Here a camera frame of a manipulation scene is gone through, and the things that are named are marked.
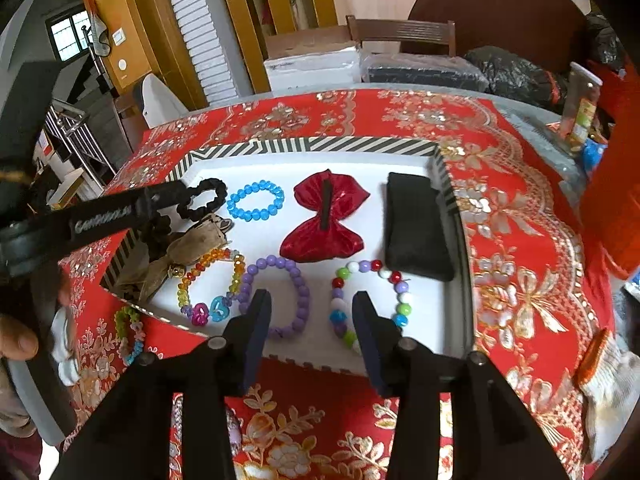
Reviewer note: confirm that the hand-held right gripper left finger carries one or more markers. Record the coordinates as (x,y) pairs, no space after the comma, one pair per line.
(258,330)

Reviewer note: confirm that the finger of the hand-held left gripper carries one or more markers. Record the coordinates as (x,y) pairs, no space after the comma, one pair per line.
(172,197)

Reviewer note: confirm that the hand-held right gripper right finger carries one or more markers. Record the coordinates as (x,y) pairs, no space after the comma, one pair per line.
(367,340)

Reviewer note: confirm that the black scrunchie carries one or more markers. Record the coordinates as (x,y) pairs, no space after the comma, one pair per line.
(220,192)

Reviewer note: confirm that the red satin bow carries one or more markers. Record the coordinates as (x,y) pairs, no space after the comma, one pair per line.
(320,230)

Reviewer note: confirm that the black pouch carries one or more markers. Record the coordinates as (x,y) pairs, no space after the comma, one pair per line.
(420,230)

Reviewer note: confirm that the striped cardboard box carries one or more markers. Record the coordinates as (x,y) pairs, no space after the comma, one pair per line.
(320,160)

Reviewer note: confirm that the person's left hand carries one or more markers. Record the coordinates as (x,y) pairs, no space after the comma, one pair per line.
(17,340)

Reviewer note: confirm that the small wooden desk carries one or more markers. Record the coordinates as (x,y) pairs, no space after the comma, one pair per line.
(67,185)

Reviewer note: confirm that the beige bow hair clip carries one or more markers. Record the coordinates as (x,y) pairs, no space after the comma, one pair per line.
(195,245)

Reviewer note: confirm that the metal stair railing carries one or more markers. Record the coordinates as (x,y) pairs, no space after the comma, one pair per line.
(80,135)

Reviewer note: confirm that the white plastic seat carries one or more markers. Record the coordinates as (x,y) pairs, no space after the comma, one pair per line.
(162,102)

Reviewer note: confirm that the white ribbed panel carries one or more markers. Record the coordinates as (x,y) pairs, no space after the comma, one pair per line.
(200,30)

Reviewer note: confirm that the hanging grey cloth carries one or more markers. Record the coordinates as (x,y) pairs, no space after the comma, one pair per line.
(100,35)

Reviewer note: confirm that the red floral tablecloth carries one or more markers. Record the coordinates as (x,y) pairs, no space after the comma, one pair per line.
(520,240)

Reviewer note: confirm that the window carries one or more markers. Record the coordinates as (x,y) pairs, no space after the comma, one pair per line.
(67,35)

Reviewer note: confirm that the white foam box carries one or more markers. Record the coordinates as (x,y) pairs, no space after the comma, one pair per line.
(312,72)

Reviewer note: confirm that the white work glove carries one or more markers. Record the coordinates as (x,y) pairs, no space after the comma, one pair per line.
(615,400)

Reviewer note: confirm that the dark wrapped box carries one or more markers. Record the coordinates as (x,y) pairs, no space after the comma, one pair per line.
(425,75)

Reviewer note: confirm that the dark wooden chair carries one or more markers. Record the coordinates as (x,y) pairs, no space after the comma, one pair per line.
(400,30)

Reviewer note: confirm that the orange thermos jug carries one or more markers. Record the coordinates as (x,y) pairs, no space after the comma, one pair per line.
(615,185)

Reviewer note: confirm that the blue packet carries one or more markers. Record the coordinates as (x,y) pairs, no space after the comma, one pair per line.
(595,155)

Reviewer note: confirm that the black plastic bag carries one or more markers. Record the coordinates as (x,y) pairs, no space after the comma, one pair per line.
(515,80)

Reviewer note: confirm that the round dark brown tabletop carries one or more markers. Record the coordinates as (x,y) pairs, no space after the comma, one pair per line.
(500,5)

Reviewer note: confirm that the white light switch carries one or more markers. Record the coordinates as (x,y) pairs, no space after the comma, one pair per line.
(120,36)

